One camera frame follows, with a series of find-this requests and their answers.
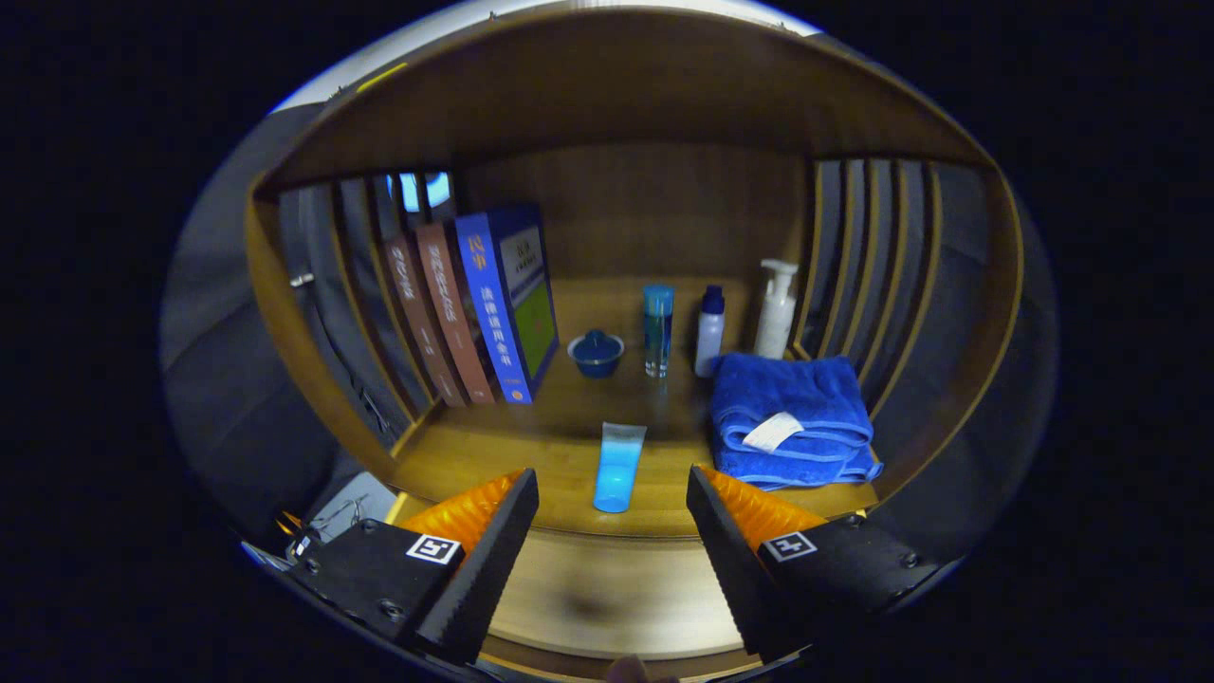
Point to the white pump bottle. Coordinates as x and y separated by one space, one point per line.
775 318

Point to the small blue lidded bowl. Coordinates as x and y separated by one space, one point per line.
596 353

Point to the white bottle dark blue cap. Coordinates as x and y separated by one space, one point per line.
708 337

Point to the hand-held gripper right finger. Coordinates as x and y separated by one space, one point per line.
730 555

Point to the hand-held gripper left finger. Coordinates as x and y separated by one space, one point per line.
488 555

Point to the wooden countertop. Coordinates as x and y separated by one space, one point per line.
560 446

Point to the wooden drawer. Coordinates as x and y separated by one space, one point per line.
607 588

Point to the blue folded towel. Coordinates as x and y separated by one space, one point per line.
797 394

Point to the light blue tube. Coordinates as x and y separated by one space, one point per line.
618 470

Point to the blue book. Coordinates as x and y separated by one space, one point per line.
493 313

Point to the brown book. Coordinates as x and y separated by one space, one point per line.
417 323
455 313

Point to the teal glass bottle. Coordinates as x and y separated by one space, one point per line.
657 332

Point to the wooden cabinet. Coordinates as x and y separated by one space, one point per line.
645 95

